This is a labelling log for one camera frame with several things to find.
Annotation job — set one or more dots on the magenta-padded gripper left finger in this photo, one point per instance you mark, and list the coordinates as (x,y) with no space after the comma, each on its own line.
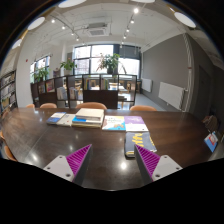
(63,166)

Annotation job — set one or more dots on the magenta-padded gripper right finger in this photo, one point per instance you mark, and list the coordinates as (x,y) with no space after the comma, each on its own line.
(160,168)

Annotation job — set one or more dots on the grey towel with yellow letters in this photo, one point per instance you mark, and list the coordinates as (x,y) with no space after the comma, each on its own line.
(138,140)

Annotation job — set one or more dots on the yellowish thick book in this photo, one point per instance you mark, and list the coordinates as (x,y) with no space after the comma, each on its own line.
(85,126)

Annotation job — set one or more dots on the white thin book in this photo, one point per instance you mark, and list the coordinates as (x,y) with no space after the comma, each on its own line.
(66,120)

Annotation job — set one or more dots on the small blue book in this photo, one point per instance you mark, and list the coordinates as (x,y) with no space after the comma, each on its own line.
(55,118)

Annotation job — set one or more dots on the purple and white book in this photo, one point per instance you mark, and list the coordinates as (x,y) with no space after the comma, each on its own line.
(136,123)

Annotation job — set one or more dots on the blue box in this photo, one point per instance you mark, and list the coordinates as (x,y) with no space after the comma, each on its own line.
(211,141)

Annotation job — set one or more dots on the cream hardcover book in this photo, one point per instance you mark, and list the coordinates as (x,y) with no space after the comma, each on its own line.
(90,113)

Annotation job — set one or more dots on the colourful illustrated book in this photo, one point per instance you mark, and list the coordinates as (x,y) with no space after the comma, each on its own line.
(114,123)

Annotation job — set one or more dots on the orange chairs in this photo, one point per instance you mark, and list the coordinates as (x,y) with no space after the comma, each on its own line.
(91,105)

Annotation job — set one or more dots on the large white radiator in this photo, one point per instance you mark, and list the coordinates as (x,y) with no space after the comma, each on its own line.
(171,95)

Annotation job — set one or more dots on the dark open shelf unit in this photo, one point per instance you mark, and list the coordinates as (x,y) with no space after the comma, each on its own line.
(100,98)

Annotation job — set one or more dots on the small white radiator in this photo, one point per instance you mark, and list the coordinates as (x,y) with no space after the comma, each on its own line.
(146,85)

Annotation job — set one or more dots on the small potted plant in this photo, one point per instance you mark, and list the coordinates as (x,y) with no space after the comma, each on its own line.
(41,74)

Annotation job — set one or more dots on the medium potted plant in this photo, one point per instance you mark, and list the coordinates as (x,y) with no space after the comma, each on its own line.
(68,65)

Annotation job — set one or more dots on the large potted plant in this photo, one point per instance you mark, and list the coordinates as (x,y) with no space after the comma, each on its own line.
(109,61)

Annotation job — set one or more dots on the ceiling air conditioner unit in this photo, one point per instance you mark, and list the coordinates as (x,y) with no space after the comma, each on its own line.
(96,30)

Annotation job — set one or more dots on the round white ceiling lamps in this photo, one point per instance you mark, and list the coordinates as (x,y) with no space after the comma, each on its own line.
(185,19)

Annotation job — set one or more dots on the ceiling track spotlights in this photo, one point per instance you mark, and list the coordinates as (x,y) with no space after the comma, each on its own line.
(136,10)

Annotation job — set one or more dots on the tall wall bookshelf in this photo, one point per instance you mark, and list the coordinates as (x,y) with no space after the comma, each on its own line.
(8,90)

